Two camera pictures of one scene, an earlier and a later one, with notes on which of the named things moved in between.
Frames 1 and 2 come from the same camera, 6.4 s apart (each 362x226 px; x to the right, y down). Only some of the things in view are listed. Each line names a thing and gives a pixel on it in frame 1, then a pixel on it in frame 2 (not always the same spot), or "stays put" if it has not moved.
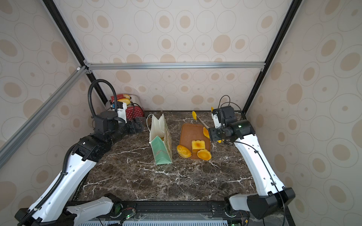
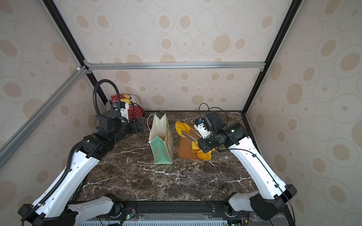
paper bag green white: [160, 139] stays put
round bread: [204, 154] stays put
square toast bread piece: [197, 145] stays put
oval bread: [183, 151] → [180, 126]
